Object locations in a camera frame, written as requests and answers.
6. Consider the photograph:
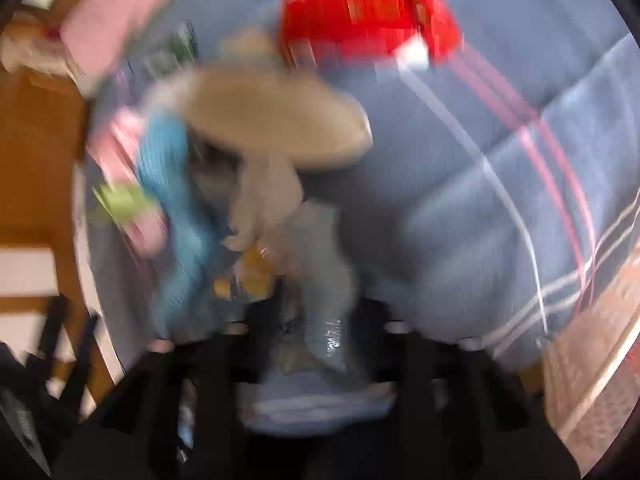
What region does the blue face mask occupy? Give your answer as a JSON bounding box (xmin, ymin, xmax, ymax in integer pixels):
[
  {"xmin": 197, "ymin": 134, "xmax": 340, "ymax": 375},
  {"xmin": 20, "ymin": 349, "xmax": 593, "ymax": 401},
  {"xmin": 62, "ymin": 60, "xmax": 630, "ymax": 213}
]
[{"xmin": 136, "ymin": 112, "xmax": 221, "ymax": 333}]

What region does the tan woven mat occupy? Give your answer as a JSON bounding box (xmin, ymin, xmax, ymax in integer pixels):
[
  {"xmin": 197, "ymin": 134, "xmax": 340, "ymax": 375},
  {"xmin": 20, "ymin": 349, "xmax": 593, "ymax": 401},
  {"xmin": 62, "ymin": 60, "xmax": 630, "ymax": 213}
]
[{"xmin": 542, "ymin": 260, "xmax": 640, "ymax": 453}]

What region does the grey plastic wrapper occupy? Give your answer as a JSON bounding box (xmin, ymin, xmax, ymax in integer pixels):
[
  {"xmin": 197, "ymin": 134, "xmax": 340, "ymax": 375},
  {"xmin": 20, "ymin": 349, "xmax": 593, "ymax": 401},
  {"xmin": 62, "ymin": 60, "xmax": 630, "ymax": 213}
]
[{"xmin": 292, "ymin": 204, "xmax": 358, "ymax": 373}]

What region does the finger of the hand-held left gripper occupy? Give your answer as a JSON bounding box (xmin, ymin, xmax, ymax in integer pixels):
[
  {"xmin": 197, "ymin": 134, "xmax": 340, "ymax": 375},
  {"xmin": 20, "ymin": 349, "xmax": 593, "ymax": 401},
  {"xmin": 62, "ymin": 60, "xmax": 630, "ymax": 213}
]
[{"xmin": 62, "ymin": 312, "xmax": 100, "ymax": 413}]

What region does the pink pillow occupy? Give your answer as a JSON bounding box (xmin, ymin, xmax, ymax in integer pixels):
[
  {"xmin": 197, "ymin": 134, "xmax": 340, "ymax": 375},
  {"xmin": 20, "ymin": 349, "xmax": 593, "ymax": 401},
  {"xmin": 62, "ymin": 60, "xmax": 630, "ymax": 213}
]
[{"xmin": 59, "ymin": 0, "xmax": 203, "ymax": 92}]

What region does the green and pink packet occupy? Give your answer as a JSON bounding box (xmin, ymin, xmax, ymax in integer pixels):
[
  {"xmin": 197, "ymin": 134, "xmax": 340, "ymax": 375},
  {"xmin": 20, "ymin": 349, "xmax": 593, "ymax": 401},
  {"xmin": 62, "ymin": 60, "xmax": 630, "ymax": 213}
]
[{"xmin": 92, "ymin": 110, "xmax": 168, "ymax": 258}]

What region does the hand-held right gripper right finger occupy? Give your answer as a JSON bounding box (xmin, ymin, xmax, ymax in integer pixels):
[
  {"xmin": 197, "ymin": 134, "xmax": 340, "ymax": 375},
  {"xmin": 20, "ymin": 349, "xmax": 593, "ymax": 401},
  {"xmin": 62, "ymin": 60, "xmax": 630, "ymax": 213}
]
[{"xmin": 360, "ymin": 300, "xmax": 581, "ymax": 480}]

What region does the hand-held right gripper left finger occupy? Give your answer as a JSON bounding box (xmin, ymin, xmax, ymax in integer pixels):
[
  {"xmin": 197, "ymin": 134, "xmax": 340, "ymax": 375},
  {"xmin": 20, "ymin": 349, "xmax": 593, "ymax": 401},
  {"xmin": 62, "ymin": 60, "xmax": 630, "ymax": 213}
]
[{"xmin": 55, "ymin": 305, "xmax": 281, "ymax": 480}]

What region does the orange snack wrapper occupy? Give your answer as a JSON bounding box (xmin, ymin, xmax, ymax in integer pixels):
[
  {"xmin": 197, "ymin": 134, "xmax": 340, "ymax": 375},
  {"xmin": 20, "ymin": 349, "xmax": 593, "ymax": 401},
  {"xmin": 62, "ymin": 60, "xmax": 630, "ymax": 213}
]
[{"xmin": 214, "ymin": 244, "xmax": 278, "ymax": 302}]

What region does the white plastic bag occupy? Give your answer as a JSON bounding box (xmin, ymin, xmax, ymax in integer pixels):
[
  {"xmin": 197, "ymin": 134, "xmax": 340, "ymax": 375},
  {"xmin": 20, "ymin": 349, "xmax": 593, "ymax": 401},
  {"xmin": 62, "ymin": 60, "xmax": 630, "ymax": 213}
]
[{"xmin": 177, "ymin": 30, "xmax": 375, "ymax": 256}]

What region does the blue striped blanket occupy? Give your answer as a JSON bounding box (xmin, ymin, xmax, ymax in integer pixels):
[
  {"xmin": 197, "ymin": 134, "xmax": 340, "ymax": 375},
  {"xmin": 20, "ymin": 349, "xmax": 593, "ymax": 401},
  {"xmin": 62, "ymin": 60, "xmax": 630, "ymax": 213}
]
[{"xmin": 85, "ymin": 0, "xmax": 640, "ymax": 436}]

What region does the red snack packet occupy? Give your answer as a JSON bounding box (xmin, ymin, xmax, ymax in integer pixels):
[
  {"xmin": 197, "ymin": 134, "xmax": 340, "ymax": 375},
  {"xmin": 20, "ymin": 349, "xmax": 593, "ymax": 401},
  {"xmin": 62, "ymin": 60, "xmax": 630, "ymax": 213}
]
[{"xmin": 277, "ymin": 0, "xmax": 463, "ymax": 72}]

